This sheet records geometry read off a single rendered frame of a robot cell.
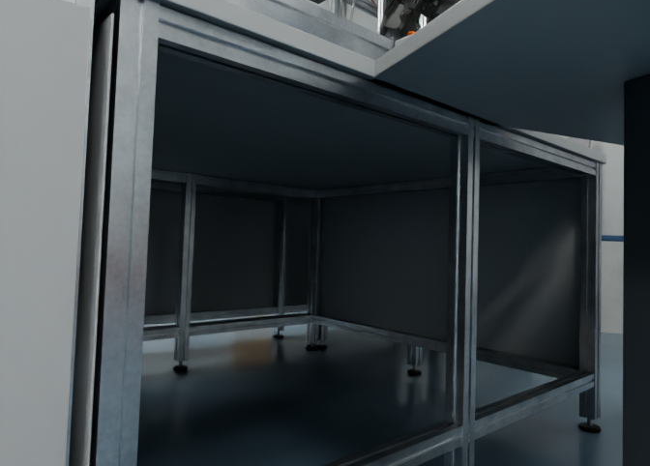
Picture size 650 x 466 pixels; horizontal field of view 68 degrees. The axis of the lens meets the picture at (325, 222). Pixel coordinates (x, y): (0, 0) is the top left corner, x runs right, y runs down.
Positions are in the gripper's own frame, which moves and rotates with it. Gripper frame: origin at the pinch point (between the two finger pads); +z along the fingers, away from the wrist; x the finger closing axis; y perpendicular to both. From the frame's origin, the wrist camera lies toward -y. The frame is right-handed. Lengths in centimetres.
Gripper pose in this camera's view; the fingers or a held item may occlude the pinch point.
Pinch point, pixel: (388, 36)
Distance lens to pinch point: 133.9
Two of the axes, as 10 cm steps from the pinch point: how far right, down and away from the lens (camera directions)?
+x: 7.5, 0.6, 6.6
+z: -4.5, 7.7, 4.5
